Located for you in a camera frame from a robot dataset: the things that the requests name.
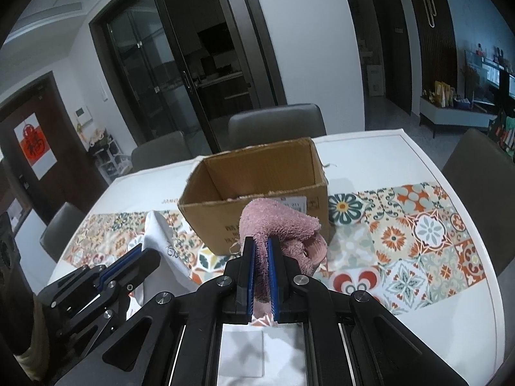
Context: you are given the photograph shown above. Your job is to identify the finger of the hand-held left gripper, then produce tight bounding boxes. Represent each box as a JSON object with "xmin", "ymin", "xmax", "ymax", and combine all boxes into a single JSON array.
[
  {"xmin": 37, "ymin": 244, "xmax": 144, "ymax": 309},
  {"xmin": 54, "ymin": 248, "xmax": 162, "ymax": 356}
]

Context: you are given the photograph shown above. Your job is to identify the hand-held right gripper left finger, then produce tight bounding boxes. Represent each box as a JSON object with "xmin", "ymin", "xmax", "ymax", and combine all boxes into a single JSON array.
[{"xmin": 52, "ymin": 236, "xmax": 256, "ymax": 386}]

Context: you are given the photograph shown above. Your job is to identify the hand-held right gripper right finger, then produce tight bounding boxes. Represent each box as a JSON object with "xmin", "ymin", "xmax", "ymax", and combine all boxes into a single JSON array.
[{"xmin": 268, "ymin": 236, "xmax": 469, "ymax": 386}]

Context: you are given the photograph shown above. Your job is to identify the cream white cloth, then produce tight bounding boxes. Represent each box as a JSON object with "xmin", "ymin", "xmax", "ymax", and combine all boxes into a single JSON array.
[{"xmin": 126, "ymin": 210, "xmax": 202, "ymax": 320}]

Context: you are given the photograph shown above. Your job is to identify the dusty pink towel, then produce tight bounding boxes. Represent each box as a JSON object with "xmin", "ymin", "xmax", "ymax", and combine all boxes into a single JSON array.
[{"xmin": 240, "ymin": 198, "xmax": 328, "ymax": 314}]

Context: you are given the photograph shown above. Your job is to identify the brown cardboard box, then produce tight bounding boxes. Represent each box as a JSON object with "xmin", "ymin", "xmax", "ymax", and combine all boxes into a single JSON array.
[{"xmin": 178, "ymin": 137, "xmax": 331, "ymax": 255}]

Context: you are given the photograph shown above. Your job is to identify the grey dining chair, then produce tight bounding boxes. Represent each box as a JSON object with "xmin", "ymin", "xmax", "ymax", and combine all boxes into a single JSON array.
[
  {"xmin": 442, "ymin": 129, "xmax": 515, "ymax": 278},
  {"xmin": 131, "ymin": 131, "xmax": 193, "ymax": 173},
  {"xmin": 39, "ymin": 202, "xmax": 86, "ymax": 262},
  {"xmin": 228, "ymin": 104, "xmax": 326, "ymax": 151}
]

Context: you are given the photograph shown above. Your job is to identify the white shoe rack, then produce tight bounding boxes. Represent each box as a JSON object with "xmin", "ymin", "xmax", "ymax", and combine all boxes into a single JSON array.
[{"xmin": 86, "ymin": 126, "xmax": 133, "ymax": 183}]

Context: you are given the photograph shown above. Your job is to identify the red and white door poster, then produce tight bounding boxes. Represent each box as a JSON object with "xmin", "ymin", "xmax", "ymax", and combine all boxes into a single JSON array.
[{"xmin": 14, "ymin": 113, "xmax": 57, "ymax": 180}]

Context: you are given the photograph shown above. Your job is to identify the brown wooden door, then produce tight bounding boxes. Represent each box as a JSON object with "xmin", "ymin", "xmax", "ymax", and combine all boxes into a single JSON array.
[{"xmin": 0, "ymin": 71, "xmax": 109, "ymax": 226}]

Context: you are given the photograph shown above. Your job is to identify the dark sliding glass door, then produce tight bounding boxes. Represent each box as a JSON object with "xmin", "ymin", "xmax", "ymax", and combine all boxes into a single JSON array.
[{"xmin": 89, "ymin": 0, "xmax": 288, "ymax": 157}]

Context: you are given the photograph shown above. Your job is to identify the white floor appliance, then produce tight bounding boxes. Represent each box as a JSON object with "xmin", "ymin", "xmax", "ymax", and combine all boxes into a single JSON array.
[{"xmin": 368, "ymin": 64, "xmax": 383, "ymax": 97}]

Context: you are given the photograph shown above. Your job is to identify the white sideboard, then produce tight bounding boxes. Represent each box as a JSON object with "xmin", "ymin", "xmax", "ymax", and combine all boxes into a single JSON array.
[{"xmin": 418, "ymin": 96, "xmax": 497, "ymax": 139}]

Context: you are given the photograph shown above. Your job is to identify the dark interior door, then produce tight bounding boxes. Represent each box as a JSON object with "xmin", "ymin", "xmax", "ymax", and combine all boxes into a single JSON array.
[{"xmin": 368, "ymin": 0, "xmax": 413, "ymax": 115}]

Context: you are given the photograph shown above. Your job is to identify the colourful hanging clothes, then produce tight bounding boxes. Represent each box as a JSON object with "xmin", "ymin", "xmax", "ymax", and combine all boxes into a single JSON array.
[{"xmin": 485, "ymin": 108, "xmax": 515, "ymax": 149}]

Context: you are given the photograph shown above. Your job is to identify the dark slatted wall panel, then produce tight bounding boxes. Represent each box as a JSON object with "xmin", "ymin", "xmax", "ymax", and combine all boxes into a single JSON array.
[{"xmin": 412, "ymin": 0, "xmax": 459, "ymax": 105}]

